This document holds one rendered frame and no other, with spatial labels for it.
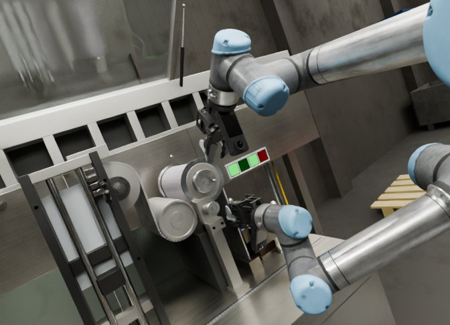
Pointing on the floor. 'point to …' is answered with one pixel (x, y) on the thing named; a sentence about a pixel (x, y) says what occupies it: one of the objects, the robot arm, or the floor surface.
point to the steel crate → (432, 104)
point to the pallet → (398, 195)
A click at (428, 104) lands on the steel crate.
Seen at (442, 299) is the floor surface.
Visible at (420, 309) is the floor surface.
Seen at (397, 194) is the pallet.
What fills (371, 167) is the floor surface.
